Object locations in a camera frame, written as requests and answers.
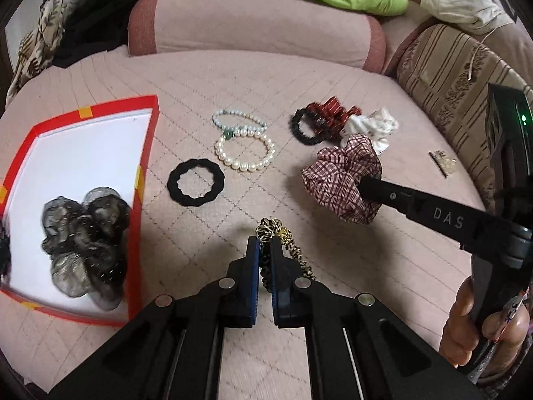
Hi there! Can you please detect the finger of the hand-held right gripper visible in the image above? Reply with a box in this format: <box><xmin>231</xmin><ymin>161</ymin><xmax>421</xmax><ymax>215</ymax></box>
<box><xmin>360</xmin><ymin>177</ymin><xmax>521</xmax><ymax>256</ymax></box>

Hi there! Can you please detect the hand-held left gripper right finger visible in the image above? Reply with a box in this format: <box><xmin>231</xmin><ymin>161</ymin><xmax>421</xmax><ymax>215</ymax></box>
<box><xmin>270</xmin><ymin>237</ymin><xmax>488</xmax><ymax>400</ymax></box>

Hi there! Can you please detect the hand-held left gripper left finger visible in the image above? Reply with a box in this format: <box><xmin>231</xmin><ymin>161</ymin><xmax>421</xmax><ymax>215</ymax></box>
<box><xmin>48</xmin><ymin>235</ymin><xmax>261</xmax><ymax>400</ymax></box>

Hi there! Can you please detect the leopard print hair tie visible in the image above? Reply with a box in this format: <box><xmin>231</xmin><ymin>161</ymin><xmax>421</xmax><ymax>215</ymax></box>
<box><xmin>255</xmin><ymin>217</ymin><xmax>313</xmax><ymax>291</ymax></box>

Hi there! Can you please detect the red plaid scrunchie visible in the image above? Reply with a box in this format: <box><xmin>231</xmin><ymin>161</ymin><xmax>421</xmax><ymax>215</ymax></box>
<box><xmin>302</xmin><ymin>134</ymin><xmax>383</xmax><ymax>226</ymax></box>

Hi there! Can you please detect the white floral scrunchie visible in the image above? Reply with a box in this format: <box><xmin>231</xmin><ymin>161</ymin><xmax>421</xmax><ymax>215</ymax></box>
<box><xmin>345</xmin><ymin>107</ymin><xmax>399</xmax><ymax>156</ymax></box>

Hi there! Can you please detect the dark red dotted scrunchie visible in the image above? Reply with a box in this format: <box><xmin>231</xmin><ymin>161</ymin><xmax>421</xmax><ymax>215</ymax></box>
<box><xmin>308</xmin><ymin>96</ymin><xmax>362</xmax><ymax>134</ymax></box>

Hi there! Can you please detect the black organza scrunchie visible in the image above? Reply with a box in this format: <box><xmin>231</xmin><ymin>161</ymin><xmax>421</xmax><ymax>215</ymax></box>
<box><xmin>41</xmin><ymin>186</ymin><xmax>133</xmax><ymax>312</ymax></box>

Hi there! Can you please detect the pale blue bead bracelet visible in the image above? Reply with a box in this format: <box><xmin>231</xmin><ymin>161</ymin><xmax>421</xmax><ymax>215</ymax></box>
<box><xmin>212</xmin><ymin>108</ymin><xmax>267</xmax><ymax>139</ymax></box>

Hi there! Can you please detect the red box with white inside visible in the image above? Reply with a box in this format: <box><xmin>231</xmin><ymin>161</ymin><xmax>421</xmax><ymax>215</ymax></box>
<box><xmin>0</xmin><ymin>95</ymin><xmax>160</xmax><ymax>328</ymax></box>

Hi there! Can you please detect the person's right hand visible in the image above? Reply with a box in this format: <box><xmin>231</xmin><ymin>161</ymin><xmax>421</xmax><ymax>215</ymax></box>
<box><xmin>438</xmin><ymin>277</ymin><xmax>533</xmax><ymax>384</ymax></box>

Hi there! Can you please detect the black metal hair clip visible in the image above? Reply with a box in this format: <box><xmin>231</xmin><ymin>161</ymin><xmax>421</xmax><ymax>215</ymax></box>
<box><xmin>429</xmin><ymin>151</ymin><xmax>449</xmax><ymax>178</ymax></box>

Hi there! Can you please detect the clear rhinestone hair clip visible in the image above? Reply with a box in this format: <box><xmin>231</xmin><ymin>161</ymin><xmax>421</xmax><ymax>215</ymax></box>
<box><xmin>437</xmin><ymin>152</ymin><xmax>457</xmax><ymax>174</ymax></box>

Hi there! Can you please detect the beige striped cushion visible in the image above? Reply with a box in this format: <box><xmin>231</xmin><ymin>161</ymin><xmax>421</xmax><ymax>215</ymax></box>
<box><xmin>395</xmin><ymin>23</ymin><xmax>533</xmax><ymax>214</ymax></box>

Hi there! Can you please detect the white crumpled cloth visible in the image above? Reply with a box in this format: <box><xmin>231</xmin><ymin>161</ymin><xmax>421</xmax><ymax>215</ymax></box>
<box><xmin>420</xmin><ymin>0</ymin><xmax>514</xmax><ymax>36</ymax></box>

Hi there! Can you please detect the pink bolster pillow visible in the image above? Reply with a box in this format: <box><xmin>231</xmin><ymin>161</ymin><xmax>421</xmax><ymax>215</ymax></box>
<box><xmin>127</xmin><ymin>0</ymin><xmax>388</xmax><ymax>75</ymax></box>

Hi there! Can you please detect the black cloth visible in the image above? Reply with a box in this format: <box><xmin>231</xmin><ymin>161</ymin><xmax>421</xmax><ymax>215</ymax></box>
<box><xmin>52</xmin><ymin>0</ymin><xmax>176</xmax><ymax>70</ymax></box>

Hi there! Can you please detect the leaf print cloth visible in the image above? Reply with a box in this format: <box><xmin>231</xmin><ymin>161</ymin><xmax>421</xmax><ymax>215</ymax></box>
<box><xmin>6</xmin><ymin>0</ymin><xmax>74</xmax><ymax>97</ymax></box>

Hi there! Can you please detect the white cord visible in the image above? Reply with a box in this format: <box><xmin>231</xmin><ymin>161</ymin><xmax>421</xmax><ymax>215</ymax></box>
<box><xmin>466</xmin><ymin>29</ymin><xmax>500</xmax><ymax>81</ymax></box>

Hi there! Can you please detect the black wavy hair tie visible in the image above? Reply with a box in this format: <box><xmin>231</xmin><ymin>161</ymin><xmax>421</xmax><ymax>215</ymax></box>
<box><xmin>167</xmin><ymin>158</ymin><xmax>226</xmax><ymax>207</ymax></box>

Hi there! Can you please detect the white pearl bracelet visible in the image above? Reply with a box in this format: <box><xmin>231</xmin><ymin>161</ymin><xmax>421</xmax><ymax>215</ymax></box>
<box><xmin>214</xmin><ymin>131</ymin><xmax>276</xmax><ymax>174</ymax></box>

